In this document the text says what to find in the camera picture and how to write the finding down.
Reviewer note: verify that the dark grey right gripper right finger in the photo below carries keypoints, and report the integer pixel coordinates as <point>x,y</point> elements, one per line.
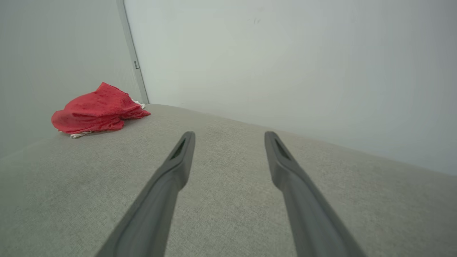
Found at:
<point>310,214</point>

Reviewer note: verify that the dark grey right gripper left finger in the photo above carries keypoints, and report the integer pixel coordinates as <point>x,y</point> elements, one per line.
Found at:
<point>150,214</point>

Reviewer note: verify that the red and white baseball jersey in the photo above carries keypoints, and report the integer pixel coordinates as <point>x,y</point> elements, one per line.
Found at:
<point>96,110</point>

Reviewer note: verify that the grey wall corner trim strip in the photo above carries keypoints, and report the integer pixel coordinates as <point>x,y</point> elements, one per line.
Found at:
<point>134,57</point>

